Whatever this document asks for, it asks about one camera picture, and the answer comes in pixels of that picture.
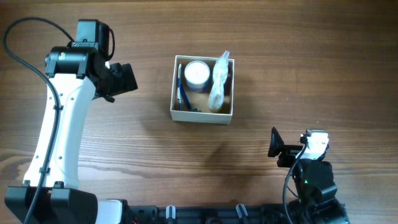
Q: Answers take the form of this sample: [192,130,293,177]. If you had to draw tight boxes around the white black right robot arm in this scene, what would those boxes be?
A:
[268,128,349,224]

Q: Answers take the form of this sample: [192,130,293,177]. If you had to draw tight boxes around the blue white toothbrush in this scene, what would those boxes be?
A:
[177,63,182,111]

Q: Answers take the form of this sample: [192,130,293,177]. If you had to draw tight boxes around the white open cardboard box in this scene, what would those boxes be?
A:
[170,55,235,124]

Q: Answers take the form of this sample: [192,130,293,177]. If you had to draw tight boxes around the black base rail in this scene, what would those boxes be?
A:
[129,203,288,224]

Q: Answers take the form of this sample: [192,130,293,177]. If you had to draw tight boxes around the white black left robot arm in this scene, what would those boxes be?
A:
[4,19,137,223]

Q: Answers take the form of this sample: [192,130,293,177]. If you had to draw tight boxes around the blue disposable razor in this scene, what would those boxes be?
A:
[180,86,199,112]

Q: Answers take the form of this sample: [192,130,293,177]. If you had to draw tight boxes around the clear foamy liquid bottle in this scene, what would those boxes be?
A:
[213,50,230,85]

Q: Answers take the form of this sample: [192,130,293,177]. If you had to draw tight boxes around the cotton swab tub blue label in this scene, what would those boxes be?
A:
[184,60,210,93]

